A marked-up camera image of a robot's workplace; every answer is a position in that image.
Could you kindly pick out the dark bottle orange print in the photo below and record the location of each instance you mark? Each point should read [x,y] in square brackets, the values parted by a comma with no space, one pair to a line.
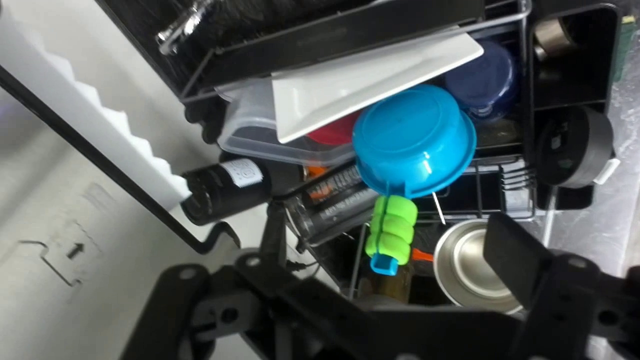
[333,200]

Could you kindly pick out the black bottle white label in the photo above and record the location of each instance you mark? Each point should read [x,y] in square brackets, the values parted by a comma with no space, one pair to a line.
[221,190]

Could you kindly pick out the steel cone coffee dripper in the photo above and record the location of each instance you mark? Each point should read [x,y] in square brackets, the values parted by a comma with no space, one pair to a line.
[466,267]

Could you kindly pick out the chrome metal utensil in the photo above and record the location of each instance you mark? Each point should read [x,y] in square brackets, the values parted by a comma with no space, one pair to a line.
[183,30]

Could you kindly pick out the small grey cup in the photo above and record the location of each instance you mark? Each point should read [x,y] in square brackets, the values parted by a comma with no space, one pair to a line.
[553,36]

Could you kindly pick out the green yellow sponge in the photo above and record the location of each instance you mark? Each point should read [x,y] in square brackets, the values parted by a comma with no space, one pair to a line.
[631,47]

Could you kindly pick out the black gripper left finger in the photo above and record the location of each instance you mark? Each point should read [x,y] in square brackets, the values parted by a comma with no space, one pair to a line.
[201,313]

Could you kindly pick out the red plastic lid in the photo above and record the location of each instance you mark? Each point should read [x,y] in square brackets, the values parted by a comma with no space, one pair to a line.
[333,133]

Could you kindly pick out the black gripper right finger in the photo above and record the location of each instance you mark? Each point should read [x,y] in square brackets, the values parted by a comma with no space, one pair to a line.
[561,307]

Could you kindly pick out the dark mug grey rim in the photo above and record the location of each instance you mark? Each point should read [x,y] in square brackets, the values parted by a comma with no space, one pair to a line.
[572,147]

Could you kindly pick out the stainless paper towel dispenser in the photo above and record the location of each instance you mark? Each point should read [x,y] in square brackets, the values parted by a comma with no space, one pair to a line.
[67,200]

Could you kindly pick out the white square plate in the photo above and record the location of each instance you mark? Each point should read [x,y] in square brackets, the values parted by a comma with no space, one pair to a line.
[346,87]

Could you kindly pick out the clear plastic container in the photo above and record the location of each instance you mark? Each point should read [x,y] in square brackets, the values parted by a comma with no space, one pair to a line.
[247,127]

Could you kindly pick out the black dish drying rack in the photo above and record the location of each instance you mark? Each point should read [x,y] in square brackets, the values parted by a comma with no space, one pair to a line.
[333,32]

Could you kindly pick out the large navy blue mug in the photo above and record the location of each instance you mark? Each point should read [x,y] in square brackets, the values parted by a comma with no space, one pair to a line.
[482,80]

